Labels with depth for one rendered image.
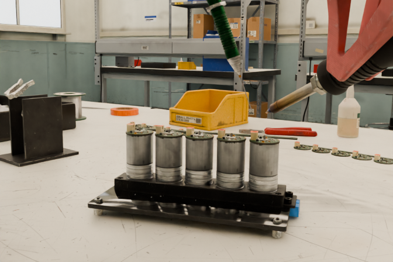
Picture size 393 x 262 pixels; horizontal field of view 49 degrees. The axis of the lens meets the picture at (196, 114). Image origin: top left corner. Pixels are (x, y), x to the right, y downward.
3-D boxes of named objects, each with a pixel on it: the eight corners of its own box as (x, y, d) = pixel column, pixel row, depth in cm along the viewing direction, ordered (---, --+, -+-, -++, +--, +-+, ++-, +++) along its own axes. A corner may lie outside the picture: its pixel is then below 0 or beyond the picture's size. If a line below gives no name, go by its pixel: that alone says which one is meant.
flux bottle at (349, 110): (362, 136, 70) (366, 75, 69) (348, 138, 69) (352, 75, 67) (346, 133, 73) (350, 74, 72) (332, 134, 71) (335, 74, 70)
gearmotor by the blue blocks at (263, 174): (275, 204, 35) (278, 142, 34) (245, 201, 36) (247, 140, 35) (278, 195, 37) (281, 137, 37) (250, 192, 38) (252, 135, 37)
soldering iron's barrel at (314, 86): (267, 119, 33) (325, 89, 28) (262, 100, 34) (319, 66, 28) (282, 117, 34) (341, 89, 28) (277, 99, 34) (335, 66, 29)
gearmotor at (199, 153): (209, 197, 37) (209, 138, 36) (181, 194, 37) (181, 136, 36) (215, 188, 39) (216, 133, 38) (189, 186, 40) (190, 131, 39)
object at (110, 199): (292, 207, 38) (292, 195, 38) (285, 241, 31) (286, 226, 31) (124, 189, 42) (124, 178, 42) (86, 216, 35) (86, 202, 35)
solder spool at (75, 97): (83, 121, 82) (82, 94, 81) (50, 121, 82) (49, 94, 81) (89, 116, 88) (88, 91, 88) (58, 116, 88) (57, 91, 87)
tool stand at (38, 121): (16, 183, 56) (-39, 120, 50) (68, 132, 61) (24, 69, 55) (41, 193, 52) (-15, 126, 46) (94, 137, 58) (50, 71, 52)
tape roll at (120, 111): (111, 111, 95) (111, 106, 95) (139, 111, 96) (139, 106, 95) (109, 116, 89) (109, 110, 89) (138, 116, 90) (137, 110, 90)
